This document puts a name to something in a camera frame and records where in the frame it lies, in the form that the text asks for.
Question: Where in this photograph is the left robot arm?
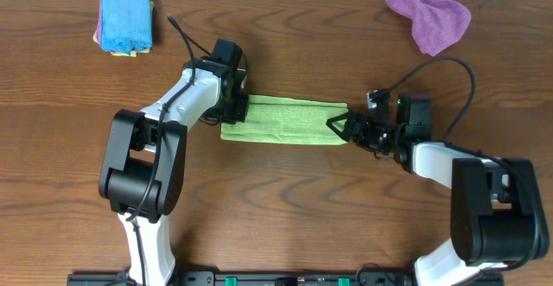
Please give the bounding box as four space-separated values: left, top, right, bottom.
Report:
99 57 249 285

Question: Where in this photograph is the purple microfiber cloth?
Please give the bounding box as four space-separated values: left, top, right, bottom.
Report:
385 0 472 56

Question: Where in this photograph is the folded blue cloth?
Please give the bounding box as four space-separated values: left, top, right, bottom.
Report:
99 0 153 54

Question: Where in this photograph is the folded yellow-green cloth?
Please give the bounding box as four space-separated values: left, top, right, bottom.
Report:
92 1 156 59

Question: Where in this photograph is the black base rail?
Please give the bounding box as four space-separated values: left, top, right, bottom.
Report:
67 265 505 286

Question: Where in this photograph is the folded purple cloth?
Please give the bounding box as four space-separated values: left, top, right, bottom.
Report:
93 5 102 45

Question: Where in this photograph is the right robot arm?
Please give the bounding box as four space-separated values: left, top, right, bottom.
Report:
327 94 550 285

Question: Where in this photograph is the green microfiber cloth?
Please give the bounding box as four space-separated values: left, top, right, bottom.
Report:
220 95 348 145

